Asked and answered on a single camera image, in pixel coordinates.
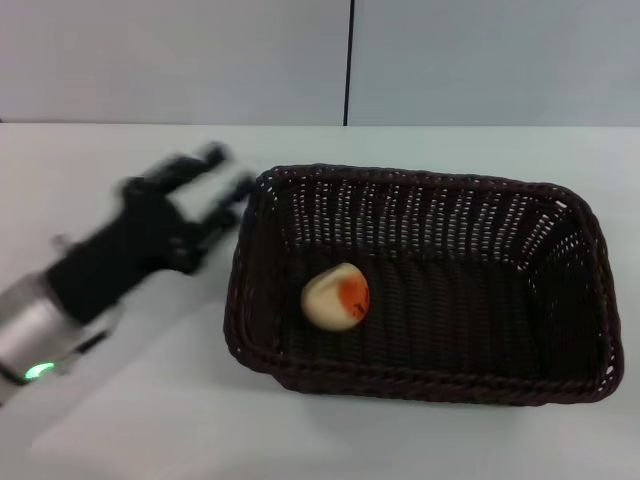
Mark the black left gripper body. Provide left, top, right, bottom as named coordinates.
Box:
left=44, top=174, right=212, bottom=327

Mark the cream and orange peach toy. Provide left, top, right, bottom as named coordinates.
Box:
left=300, top=262, right=371, bottom=330

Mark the dark brown woven basket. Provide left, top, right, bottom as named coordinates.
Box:
left=222, top=162, right=626, bottom=410

